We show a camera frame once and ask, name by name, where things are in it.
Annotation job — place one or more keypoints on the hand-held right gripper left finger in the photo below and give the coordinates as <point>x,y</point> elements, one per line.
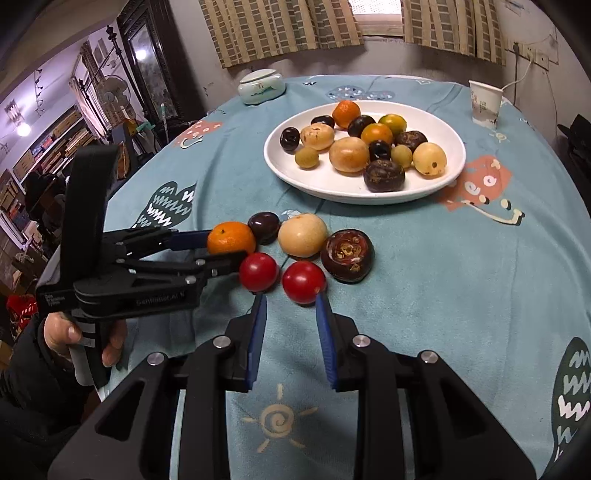
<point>256,344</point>

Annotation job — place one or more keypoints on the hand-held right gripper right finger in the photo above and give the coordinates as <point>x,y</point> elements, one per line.
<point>325,344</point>

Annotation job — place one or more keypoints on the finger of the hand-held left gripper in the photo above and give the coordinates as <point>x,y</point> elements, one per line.
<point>194,237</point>
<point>226,261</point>

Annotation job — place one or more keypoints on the large orange mandarin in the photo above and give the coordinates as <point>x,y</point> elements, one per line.
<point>231,236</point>

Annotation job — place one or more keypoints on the red tomato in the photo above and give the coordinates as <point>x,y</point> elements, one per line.
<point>258,273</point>
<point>302,281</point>

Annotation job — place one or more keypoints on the small yellow-green longan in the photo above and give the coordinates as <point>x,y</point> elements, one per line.
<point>307,158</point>
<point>401,156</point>

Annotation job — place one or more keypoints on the dark purple plum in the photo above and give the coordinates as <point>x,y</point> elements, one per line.
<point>290,139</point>
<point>379,150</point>
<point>263,227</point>
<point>322,121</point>

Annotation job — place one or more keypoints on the beige round fruit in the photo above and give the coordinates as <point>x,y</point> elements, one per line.
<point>429,159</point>
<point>349,155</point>
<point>317,136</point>
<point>302,235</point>

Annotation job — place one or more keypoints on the dark brown water chestnut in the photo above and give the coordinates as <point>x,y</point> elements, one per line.
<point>411,139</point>
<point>360,124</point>
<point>347,256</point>
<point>384,176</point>

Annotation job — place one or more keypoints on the white oval plate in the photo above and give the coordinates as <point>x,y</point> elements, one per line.
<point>434,189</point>

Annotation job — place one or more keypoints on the yellow-orange tangerine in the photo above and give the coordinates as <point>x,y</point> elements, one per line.
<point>376,134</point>

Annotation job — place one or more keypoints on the person's left forearm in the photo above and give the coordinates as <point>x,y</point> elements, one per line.
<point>27,406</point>

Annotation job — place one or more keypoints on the person's left hand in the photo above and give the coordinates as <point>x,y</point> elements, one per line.
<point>60,333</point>

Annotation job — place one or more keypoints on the storage shelf with boxes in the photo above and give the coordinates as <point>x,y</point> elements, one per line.
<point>41,152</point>

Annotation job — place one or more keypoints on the light bulb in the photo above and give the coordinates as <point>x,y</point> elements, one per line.
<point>23,129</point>

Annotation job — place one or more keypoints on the standing fan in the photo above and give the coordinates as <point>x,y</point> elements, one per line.
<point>113,92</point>

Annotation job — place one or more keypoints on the red bag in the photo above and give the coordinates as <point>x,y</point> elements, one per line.
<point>21,308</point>

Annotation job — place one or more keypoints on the teal printed tablecloth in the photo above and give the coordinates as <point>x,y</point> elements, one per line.
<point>438,286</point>

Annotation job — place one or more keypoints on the dark wooden cabinet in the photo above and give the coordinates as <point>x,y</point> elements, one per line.
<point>152,60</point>

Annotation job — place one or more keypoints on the white ceramic lidded jar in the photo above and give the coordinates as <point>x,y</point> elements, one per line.
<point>261,87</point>

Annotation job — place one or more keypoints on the small orange mandarin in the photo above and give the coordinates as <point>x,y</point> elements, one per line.
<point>346,114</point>

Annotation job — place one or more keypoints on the green-orange tangerine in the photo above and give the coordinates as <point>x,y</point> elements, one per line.
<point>395,122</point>

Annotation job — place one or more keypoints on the striped beige curtain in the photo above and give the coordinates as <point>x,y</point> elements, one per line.
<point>452,25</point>
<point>277,27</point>

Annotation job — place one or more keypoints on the window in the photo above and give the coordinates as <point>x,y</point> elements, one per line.
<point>376,16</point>

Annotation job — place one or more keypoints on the white paper cup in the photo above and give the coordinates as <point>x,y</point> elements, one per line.
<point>485,104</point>

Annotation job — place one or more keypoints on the white power strip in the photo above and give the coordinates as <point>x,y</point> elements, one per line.
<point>528,53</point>

